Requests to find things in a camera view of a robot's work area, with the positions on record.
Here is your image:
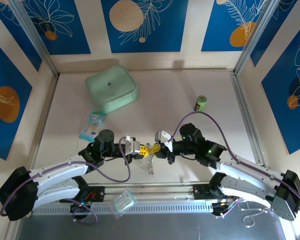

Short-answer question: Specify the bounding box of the blue cotton swab packet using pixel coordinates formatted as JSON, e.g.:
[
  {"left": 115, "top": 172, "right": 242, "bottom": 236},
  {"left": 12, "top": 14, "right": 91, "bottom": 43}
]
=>
[{"left": 79, "top": 110, "right": 108, "bottom": 141}]

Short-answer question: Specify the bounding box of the green cylindrical battery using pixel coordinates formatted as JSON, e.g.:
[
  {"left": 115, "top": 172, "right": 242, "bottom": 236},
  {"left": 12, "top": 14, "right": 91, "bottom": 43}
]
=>
[{"left": 194, "top": 94, "right": 208, "bottom": 112}]

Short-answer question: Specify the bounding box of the clear plastic box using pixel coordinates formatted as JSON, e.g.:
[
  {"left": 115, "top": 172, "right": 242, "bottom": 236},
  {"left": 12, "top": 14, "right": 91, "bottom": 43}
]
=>
[{"left": 113, "top": 189, "right": 138, "bottom": 220}]

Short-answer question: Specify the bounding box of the mint green fabric zip case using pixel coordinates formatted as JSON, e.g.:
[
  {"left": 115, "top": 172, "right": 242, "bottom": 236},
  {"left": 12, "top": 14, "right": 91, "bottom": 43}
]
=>
[{"left": 84, "top": 65, "right": 140, "bottom": 113}]

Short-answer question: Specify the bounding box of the small electronics board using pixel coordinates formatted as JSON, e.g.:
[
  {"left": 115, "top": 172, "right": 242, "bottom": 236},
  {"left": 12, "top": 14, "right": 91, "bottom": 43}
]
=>
[
  {"left": 211, "top": 201, "right": 237, "bottom": 218},
  {"left": 69, "top": 202, "right": 92, "bottom": 214}
]

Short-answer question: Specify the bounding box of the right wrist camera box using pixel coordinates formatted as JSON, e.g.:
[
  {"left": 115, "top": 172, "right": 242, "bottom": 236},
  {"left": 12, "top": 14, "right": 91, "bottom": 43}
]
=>
[{"left": 154, "top": 130, "right": 175, "bottom": 152}]

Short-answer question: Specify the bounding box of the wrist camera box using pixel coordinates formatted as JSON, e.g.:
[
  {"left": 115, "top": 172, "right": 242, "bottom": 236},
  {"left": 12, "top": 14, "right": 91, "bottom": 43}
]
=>
[
  {"left": 119, "top": 135, "right": 141, "bottom": 154},
  {"left": 154, "top": 130, "right": 175, "bottom": 152}
]

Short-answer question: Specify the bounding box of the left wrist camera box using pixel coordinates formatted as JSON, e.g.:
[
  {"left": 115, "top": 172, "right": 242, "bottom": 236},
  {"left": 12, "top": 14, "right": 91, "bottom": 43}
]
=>
[{"left": 119, "top": 135, "right": 141, "bottom": 154}]

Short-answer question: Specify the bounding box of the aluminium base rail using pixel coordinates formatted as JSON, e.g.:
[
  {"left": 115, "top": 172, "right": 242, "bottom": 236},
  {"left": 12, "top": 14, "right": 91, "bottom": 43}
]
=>
[{"left": 31, "top": 181, "right": 290, "bottom": 205}]

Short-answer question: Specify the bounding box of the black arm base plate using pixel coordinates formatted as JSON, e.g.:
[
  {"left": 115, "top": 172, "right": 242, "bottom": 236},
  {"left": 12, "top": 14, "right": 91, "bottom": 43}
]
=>
[
  {"left": 191, "top": 183, "right": 238, "bottom": 201},
  {"left": 77, "top": 186, "right": 106, "bottom": 204}
]

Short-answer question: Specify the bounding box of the grey slotted cable duct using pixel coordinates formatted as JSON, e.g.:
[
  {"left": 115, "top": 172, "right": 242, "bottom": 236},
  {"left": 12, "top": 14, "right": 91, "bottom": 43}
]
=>
[{"left": 31, "top": 201, "right": 215, "bottom": 216}]

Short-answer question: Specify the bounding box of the aluminium side rail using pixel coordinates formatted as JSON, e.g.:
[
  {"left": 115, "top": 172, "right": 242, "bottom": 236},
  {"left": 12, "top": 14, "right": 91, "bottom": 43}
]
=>
[
  {"left": 27, "top": 73, "right": 60, "bottom": 176},
  {"left": 230, "top": 71, "right": 272, "bottom": 181}
]

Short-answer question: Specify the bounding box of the silver wire hook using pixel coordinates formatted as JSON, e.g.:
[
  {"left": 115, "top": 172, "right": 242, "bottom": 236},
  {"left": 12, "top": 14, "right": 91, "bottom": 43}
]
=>
[{"left": 241, "top": 201, "right": 275, "bottom": 229}]

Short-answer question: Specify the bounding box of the blue floral wall panel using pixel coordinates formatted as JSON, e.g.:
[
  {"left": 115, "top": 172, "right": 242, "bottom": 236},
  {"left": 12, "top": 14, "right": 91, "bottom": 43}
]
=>
[
  {"left": 249, "top": 0, "right": 300, "bottom": 68},
  {"left": 100, "top": 0, "right": 189, "bottom": 54},
  {"left": 0, "top": 34, "right": 34, "bottom": 161},
  {"left": 22, "top": 0, "right": 92, "bottom": 56},
  {"left": 261, "top": 23, "right": 300, "bottom": 155},
  {"left": 0, "top": 0, "right": 43, "bottom": 73},
  {"left": 200, "top": 0, "right": 273, "bottom": 53}
]

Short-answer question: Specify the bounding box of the aluminium frame post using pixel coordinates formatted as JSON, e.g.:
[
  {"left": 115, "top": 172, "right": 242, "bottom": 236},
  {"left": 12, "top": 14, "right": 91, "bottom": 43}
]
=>
[
  {"left": 232, "top": 0, "right": 283, "bottom": 76},
  {"left": 7, "top": 0, "right": 60, "bottom": 77}
]

